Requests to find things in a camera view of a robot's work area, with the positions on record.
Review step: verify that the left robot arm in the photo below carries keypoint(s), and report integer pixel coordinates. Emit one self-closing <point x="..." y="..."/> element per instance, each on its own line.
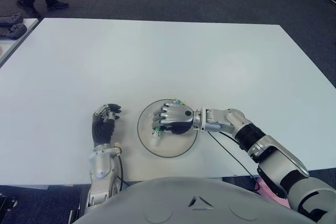
<point x="101" y="166"/>

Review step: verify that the grey robot torso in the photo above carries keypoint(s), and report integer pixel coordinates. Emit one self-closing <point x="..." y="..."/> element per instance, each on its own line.
<point x="183" y="203"/>

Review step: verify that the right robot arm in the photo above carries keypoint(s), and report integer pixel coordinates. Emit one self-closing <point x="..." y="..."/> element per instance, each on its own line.
<point x="265" y="150"/>

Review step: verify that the white plate with black rim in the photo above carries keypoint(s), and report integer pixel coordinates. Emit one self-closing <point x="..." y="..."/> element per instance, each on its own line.
<point x="172" y="146"/>

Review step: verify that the dark game controller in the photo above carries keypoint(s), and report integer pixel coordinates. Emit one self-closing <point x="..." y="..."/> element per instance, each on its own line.
<point x="10" y="19"/>
<point x="14" y="31"/>

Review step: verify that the black metal floor base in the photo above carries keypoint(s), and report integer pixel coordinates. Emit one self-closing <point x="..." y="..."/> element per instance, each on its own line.
<point x="6" y="203"/>

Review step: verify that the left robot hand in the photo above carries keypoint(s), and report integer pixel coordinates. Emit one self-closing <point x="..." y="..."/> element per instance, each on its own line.
<point x="103" y="129"/>

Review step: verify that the green white toothpaste tube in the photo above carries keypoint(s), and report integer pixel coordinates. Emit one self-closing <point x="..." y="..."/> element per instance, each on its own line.
<point x="156" y="137"/>

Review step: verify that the pink cardboard box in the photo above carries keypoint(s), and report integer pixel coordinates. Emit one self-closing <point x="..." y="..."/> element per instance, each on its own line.
<point x="262" y="186"/>

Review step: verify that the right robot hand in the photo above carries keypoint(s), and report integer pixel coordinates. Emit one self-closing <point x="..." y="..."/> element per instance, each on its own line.
<point x="176" y="116"/>

